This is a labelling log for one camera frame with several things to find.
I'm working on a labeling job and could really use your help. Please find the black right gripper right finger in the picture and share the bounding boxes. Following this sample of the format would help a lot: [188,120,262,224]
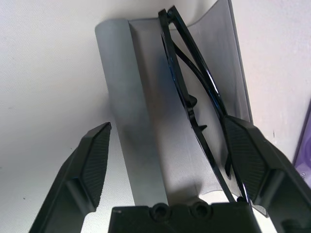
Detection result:
[223,116,311,233]

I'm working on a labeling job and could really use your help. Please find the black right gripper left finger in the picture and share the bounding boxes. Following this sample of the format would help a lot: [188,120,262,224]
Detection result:
[29,122,112,233]

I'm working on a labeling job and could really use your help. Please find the grey glasses case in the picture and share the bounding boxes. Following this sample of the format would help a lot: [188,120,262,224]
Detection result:
[94,0,269,218]

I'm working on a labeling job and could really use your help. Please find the black sunglasses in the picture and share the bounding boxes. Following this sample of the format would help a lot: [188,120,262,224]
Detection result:
[157,6,251,203]

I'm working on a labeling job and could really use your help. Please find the purple tissue pack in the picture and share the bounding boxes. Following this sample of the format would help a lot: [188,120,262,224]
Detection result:
[293,97,311,187]

